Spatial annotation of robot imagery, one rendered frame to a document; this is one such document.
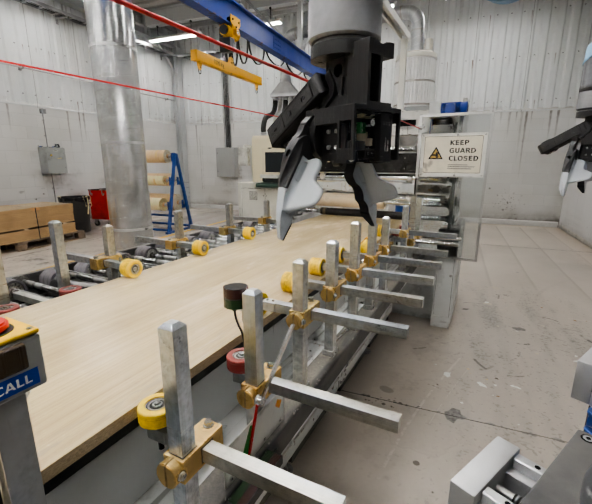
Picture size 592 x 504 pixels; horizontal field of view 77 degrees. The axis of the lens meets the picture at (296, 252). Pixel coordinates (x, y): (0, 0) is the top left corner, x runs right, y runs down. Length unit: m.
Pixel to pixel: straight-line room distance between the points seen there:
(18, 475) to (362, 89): 0.57
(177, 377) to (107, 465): 0.35
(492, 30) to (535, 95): 1.61
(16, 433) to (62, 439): 0.32
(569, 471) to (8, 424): 0.66
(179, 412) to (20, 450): 0.27
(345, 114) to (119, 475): 0.91
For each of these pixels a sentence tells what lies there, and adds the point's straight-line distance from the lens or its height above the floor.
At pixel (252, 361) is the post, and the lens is 0.94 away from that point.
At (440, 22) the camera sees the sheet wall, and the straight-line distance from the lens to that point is 9.95.
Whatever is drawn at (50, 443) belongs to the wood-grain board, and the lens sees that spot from 0.89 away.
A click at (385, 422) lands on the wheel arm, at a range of 0.92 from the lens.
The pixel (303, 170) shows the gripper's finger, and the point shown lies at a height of 1.39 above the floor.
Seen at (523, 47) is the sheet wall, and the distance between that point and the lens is 9.86.
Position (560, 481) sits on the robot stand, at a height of 1.04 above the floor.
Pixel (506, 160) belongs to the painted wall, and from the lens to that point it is 9.57.
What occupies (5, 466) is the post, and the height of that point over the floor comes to 1.07.
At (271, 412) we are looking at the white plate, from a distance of 1.06.
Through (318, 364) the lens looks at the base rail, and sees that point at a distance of 1.39.
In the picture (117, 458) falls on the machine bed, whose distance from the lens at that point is 1.03.
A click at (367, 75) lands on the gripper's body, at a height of 1.48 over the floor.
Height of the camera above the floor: 1.40
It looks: 14 degrees down
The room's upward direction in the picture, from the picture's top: straight up
